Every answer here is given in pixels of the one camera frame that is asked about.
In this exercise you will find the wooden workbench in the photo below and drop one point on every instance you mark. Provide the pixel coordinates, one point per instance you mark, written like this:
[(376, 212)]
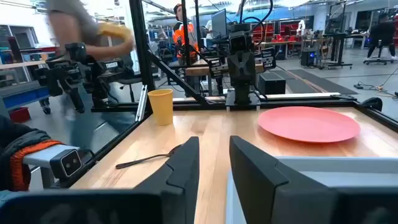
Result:
[(199, 70)]

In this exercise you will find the yellow plastic cup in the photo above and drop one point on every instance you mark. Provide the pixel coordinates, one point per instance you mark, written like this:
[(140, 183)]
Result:
[(160, 109)]

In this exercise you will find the yellow item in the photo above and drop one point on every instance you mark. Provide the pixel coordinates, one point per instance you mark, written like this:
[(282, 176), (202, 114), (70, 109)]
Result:
[(113, 30)]

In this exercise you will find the dark metal spoon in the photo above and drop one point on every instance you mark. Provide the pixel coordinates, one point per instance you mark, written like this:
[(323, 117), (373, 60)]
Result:
[(143, 160)]

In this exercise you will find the black floor mat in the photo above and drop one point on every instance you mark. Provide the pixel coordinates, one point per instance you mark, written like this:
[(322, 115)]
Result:
[(317, 81)]

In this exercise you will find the black box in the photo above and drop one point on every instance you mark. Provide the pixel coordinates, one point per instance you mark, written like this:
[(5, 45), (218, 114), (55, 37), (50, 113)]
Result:
[(272, 83)]

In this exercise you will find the pink round plate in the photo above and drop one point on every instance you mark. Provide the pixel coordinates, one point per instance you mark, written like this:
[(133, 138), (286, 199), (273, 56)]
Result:
[(308, 124)]

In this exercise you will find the black standing desk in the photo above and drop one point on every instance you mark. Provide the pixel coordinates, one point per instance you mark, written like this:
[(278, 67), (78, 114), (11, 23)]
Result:
[(337, 46)]

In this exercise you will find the black Trossen-labelled robot arm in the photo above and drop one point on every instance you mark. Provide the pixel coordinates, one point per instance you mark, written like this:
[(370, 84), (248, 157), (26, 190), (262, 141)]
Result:
[(105, 67)]

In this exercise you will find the computer monitor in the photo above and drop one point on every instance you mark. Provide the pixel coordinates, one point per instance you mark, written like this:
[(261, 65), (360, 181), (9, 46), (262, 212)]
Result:
[(219, 23)]

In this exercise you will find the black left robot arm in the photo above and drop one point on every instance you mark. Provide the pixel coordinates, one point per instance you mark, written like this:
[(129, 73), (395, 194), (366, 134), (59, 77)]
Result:
[(243, 95)]

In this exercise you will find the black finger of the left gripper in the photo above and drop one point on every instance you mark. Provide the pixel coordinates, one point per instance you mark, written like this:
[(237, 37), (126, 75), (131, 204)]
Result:
[(248, 68), (235, 68)]

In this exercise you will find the person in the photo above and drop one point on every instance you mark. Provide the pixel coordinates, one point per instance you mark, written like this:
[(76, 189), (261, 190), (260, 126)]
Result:
[(182, 34), (382, 32), (74, 28)]

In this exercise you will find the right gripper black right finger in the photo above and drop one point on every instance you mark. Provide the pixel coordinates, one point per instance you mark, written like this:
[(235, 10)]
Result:
[(252, 174)]

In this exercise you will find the blue bin cart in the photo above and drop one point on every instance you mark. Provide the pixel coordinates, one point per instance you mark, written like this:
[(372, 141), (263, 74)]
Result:
[(25, 95)]

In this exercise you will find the grey plastic tray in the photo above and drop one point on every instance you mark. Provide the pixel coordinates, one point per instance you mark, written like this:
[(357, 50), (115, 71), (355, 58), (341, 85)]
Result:
[(342, 171)]

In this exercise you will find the black table-level camera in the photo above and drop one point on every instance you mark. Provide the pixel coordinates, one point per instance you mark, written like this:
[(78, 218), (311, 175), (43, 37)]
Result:
[(66, 163)]

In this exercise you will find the dark jacket with orange lining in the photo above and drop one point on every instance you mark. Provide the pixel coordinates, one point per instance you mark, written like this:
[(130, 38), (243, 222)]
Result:
[(18, 140)]

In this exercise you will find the red storage bin shelf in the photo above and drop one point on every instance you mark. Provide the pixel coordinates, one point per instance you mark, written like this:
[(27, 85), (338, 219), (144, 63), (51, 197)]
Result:
[(286, 29)]

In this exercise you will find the black computer tower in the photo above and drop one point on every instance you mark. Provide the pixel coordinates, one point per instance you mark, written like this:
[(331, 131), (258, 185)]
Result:
[(308, 58)]

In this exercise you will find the black aluminium table frame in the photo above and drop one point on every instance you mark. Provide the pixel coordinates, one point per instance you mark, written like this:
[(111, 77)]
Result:
[(295, 103)]

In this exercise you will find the red plastic bin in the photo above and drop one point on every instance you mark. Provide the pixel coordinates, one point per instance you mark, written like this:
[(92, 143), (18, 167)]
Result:
[(19, 114)]

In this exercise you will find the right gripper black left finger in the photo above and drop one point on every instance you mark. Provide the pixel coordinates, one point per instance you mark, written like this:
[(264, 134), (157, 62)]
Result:
[(183, 174)]

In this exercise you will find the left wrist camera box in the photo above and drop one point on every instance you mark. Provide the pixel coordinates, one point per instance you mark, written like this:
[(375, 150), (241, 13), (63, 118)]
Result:
[(240, 42)]

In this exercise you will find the silver aluminium bar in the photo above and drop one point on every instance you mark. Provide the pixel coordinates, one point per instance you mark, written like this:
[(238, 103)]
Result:
[(37, 157), (142, 104)]

